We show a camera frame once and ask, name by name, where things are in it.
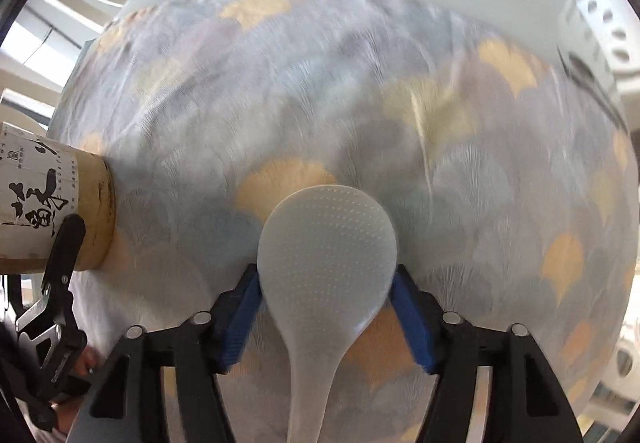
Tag wooden bamboo utensil holder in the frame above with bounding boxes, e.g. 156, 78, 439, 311
1, 122, 115, 275

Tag grey ginkgo-pattern placemat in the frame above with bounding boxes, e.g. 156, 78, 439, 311
49, 0, 638, 411

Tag white rice paddle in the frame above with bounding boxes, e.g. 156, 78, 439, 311
257, 185, 398, 442

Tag person's hand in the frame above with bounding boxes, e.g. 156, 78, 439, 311
51, 345, 103, 442

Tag white chair edge far right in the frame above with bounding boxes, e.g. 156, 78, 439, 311
601, 314, 640, 401

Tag white chair right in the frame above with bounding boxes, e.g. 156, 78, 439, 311
559, 0, 639, 100

